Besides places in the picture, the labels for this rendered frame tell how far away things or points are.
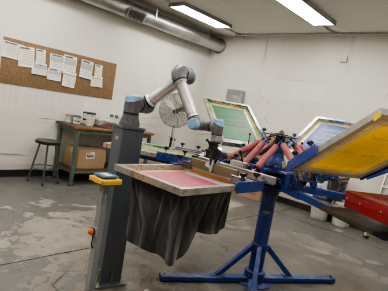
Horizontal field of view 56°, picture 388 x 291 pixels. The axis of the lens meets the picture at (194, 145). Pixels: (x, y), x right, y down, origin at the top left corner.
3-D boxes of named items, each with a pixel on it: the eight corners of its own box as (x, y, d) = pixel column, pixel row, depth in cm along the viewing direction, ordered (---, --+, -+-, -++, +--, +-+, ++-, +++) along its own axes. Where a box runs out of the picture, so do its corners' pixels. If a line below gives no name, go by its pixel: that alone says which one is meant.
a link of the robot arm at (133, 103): (119, 110, 267) (122, 92, 266) (131, 112, 279) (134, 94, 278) (131, 112, 261) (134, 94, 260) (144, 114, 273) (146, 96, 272)
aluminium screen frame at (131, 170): (181, 196, 187) (182, 189, 187) (113, 170, 226) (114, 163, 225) (261, 189, 246) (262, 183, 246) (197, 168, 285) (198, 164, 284)
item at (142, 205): (170, 268, 202) (183, 192, 198) (120, 239, 232) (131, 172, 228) (174, 267, 205) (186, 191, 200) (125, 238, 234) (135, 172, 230)
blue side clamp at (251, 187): (237, 193, 223) (238, 182, 222) (230, 191, 226) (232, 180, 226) (262, 191, 245) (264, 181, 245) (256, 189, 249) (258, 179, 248)
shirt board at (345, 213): (430, 251, 196) (433, 236, 195) (370, 247, 183) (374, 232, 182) (291, 187, 322) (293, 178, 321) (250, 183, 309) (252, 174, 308)
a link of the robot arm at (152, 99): (129, 101, 278) (183, 61, 254) (141, 103, 291) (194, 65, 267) (134, 115, 276) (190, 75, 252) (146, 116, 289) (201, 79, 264)
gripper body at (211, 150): (210, 157, 258) (213, 140, 256) (220, 160, 252) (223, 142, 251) (203, 157, 252) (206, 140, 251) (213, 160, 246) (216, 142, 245)
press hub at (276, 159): (260, 297, 297) (292, 132, 284) (222, 276, 322) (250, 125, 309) (283, 285, 326) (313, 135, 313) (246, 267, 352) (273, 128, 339)
